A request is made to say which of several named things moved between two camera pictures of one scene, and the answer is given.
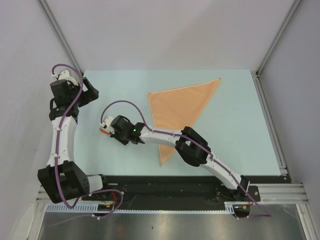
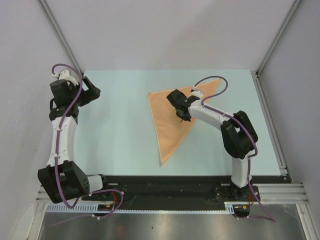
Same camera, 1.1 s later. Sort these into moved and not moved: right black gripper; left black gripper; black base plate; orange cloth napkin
Moved: right black gripper
Not moved: left black gripper; black base plate; orange cloth napkin
